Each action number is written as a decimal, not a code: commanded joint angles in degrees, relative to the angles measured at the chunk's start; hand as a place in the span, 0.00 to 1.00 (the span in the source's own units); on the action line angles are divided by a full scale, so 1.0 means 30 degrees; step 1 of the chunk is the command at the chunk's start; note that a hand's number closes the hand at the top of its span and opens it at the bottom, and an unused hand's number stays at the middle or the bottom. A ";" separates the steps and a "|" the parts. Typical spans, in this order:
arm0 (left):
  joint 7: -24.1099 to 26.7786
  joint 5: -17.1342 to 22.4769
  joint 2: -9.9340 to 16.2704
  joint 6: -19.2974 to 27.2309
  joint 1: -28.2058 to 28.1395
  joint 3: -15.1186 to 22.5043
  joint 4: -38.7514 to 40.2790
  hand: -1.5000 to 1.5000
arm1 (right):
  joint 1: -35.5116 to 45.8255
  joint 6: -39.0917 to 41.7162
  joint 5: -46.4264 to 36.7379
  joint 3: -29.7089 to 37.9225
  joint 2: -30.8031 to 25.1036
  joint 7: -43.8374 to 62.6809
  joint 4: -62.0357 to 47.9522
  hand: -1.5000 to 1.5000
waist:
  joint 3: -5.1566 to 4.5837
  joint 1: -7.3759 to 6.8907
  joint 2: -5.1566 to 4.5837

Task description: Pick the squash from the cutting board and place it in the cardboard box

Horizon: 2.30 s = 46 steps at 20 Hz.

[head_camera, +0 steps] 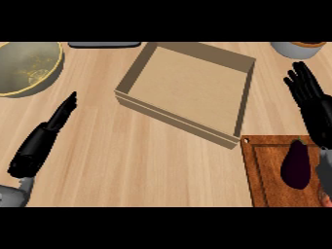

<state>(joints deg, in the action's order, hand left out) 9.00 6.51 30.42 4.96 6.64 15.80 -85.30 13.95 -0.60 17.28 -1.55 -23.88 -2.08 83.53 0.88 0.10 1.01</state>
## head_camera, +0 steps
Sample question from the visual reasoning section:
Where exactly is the yellow-rimmed metal bowl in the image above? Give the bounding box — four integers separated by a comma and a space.
0, 42, 65, 98

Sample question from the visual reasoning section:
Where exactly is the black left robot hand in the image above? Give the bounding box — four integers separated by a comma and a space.
6, 90, 79, 179

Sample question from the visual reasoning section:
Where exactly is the grey pot with brown contents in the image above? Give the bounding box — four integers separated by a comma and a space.
268, 41, 327, 60

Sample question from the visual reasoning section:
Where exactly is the open cardboard box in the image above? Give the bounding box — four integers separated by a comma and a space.
113, 42, 256, 151

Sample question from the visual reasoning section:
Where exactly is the dark grey flat tray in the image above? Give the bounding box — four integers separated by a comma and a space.
66, 41, 141, 50

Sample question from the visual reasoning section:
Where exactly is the dark purple eggplant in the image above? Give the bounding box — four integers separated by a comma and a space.
279, 136, 313, 191

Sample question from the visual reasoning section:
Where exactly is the brown wooden cutting board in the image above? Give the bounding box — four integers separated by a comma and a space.
239, 134, 332, 208

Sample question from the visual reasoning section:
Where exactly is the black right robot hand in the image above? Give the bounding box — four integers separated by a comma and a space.
282, 60, 332, 151

